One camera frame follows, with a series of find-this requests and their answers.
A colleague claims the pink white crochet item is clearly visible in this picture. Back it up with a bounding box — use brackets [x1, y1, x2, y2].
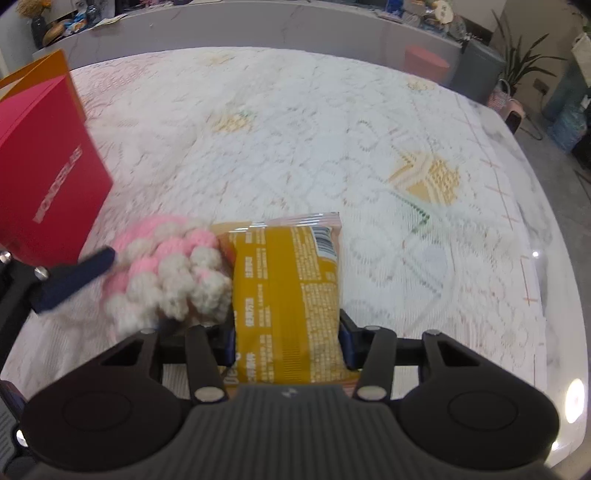
[101, 216, 232, 338]

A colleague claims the yellow snack packet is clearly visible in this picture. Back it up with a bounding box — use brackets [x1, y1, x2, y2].
[213, 212, 359, 389]

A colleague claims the magenta box lid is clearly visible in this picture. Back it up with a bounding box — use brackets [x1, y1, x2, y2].
[1, 77, 113, 266]

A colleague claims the white lace tablecloth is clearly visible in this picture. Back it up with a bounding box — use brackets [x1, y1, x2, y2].
[73, 48, 548, 389]

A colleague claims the orange storage box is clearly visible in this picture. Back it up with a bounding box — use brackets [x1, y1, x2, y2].
[0, 50, 73, 101]

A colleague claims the dried yellow flowers vase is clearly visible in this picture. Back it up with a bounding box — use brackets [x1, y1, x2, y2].
[16, 0, 52, 49]

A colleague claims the pink small heater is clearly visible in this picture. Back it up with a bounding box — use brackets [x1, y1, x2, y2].
[487, 79, 526, 134]

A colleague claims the grey waste bin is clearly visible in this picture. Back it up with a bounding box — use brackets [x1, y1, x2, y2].
[450, 40, 506, 104]

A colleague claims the green potted plant right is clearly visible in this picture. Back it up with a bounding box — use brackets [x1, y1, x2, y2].
[493, 13, 567, 97]

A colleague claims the pink waste bin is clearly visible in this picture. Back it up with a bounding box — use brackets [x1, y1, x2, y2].
[404, 45, 450, 83]

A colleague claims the grey TV console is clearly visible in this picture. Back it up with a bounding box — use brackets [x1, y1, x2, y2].
[55, 1, 461, 69]

